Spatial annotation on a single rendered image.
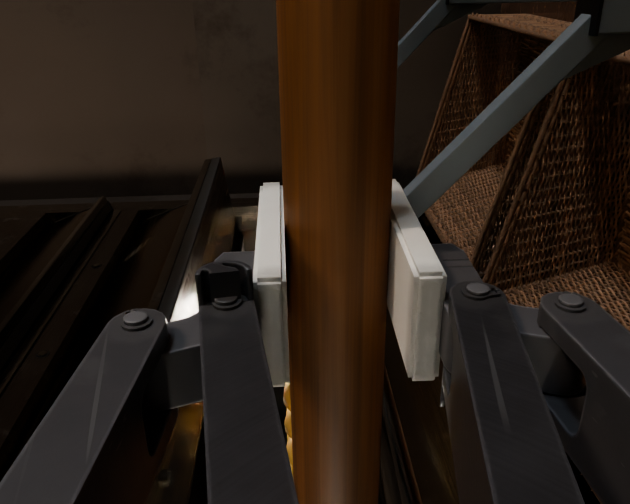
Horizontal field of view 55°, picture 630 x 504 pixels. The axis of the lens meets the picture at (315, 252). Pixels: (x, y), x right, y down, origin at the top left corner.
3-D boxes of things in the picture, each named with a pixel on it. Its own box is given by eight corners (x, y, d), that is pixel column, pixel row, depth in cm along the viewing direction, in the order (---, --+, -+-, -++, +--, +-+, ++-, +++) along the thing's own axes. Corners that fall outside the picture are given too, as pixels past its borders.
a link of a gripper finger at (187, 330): (257, 412, 13) (114, 419, 13) (262, 296, 17) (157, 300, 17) (253, 352, 12) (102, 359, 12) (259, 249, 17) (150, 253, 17)
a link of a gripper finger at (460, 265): (463, 342, 12) (607, 337, 12) (416, 242, 17) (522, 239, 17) (457, 401, 13) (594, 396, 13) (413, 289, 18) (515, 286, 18)
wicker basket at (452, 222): (595, 281, 125) (463, 286, 124) (503, 190, 176) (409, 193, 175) (647, 32, 104) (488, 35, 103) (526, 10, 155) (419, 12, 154)
